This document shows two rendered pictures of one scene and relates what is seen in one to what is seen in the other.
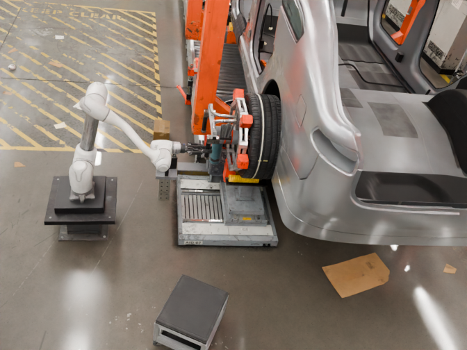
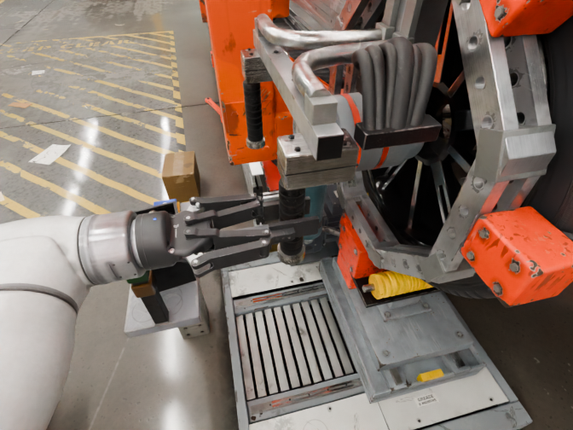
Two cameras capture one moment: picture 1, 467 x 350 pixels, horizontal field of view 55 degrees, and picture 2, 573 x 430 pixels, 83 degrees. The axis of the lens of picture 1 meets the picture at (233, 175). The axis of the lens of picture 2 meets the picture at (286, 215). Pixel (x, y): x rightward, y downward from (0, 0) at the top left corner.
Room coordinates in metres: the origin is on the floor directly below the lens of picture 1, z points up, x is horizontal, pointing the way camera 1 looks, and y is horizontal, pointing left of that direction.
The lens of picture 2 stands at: (2.31, 0.23, 1.15)
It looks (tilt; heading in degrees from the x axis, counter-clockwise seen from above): 44 degrees down; 1
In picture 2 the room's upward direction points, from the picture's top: straight up
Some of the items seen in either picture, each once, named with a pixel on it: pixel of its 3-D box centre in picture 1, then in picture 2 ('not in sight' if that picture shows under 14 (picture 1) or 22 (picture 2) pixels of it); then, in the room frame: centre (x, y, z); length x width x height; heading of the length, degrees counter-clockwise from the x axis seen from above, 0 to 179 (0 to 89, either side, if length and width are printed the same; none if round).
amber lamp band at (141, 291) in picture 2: not in sight; (144, 283); (2.69, 0.53, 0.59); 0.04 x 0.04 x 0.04; 14
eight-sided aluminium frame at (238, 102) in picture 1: (236, 135); (390, 128); (2.86, 0.04, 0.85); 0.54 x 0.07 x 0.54; 14
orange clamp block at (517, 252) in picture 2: (242, 161); (517, 255); (2.56, -0.04, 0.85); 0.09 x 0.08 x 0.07; 14
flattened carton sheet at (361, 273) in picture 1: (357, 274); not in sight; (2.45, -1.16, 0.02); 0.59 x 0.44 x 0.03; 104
